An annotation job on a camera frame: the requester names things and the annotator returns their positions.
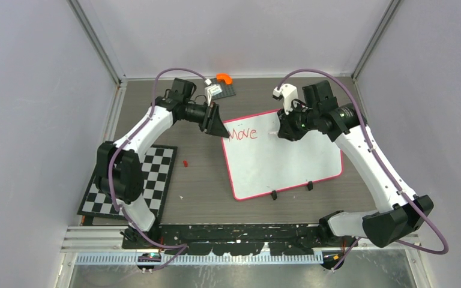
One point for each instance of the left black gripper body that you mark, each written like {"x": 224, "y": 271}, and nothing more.
{"x": 208, "y": 117}

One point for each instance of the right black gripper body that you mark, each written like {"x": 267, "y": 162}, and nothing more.
{"x": 296, "y": 123}

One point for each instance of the pink framed whiteboard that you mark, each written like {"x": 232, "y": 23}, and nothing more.
{"x": 258, "y": 163}

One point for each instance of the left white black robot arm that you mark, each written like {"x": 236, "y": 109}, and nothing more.
{"x": 118, "y": 171}

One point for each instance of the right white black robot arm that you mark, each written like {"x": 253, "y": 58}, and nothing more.
{"x": 397, "y": 211}

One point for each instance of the grey studded baseplate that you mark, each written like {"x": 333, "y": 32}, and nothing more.
{"x": 227, "y": 90}

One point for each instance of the orange curved plastic piece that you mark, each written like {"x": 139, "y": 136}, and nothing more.
{"x": 225, "y": 78}

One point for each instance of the black white checkerboard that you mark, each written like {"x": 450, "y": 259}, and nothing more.
{"x": 157, "y": 170}

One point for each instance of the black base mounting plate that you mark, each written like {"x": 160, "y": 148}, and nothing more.
{"x": 244, "y": 239}

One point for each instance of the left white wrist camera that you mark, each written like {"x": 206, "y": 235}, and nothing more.
{"x": 211, "y": 89}

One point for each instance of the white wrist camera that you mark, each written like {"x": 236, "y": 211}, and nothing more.
{"x": 211, "y": 89}
{"x": 287, "y": 93}

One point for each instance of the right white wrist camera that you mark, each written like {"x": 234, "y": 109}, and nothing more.
{"x": 287, "y": 93}

